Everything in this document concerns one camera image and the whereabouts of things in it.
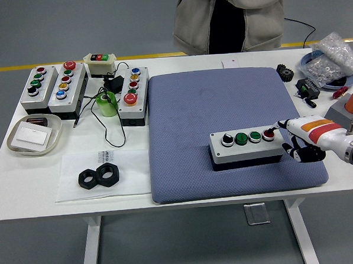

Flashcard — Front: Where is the black plastic gear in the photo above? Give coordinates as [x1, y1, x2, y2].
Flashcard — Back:
[276, 63, 295, 83]

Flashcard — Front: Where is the grey four-button control box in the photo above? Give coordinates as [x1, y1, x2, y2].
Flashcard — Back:
[208, 128, 289, 172]

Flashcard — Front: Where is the person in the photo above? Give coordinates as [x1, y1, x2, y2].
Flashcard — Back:
[171, 0, 294, 56]

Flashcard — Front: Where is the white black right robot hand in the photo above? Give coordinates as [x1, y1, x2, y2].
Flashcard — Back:
[264, 113, 353, 166]

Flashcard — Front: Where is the white table leg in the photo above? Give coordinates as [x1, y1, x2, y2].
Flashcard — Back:
[283, 197, 320, 264]
[79, 215, 105, 264]

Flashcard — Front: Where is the small black hex nut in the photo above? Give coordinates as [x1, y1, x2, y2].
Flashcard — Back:
[77, 168, 102, 191]

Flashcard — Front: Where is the cream three-button switch box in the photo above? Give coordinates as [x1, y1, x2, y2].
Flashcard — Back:
[82, 51, 118, 80]

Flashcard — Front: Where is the grey box with black button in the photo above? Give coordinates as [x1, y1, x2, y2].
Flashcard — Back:
[18, 65, 60, 115]

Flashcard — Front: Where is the grey box with wide mushroom button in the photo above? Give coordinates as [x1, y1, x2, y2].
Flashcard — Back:
[45, 59, 90, 121]

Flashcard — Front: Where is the black module with green terminal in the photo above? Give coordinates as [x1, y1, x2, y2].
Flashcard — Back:
[294, 77, 322, 101]

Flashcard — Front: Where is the blue round plate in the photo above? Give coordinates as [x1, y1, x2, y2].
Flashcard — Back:
[299, 49, 353, 92]

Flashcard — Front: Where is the blue-grey padded mat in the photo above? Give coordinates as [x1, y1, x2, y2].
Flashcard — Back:
[144, 63, 330, 205]

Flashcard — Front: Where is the white wall switch plate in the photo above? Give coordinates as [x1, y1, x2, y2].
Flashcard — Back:
[10, 120, 54, 153]

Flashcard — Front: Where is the thin black adapter cable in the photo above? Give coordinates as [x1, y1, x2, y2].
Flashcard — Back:
[69, 61, 134, 151]

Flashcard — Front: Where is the black power adapter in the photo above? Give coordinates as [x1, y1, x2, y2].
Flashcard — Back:
[102, 75, 125, 94]

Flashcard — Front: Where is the clear bag of silver washers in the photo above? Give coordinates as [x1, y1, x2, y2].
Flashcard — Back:
[296, 31, 353, 90]

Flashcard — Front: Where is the metal bracket under table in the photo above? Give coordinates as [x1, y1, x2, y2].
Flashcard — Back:
[244, 201, 271, 226]

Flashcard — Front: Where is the green tape roll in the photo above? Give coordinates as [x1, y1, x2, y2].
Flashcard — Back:
[95, 91, 118, 118]

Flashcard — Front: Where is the grey wedge block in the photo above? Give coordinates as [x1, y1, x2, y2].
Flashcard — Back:
[322, 94, 353, 131]

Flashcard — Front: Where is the dark red small module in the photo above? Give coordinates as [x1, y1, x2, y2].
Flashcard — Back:
[26, 116, 49, 128]

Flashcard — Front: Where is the black floor cable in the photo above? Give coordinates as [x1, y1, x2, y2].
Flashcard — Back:
[284, 15, 318, 49]

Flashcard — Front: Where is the white oval tray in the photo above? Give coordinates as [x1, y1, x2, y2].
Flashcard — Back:
[5, 113, 65, 159]

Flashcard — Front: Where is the large black hex nut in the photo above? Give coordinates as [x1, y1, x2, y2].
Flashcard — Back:
[95, 161, 121, 189]

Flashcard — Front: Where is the small red clip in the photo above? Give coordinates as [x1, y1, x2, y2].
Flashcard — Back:
[331, 86, 349, 100]

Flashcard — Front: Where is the grey five-button emergency stop box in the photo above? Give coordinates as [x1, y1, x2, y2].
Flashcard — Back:
[115, 66, 153, 129]

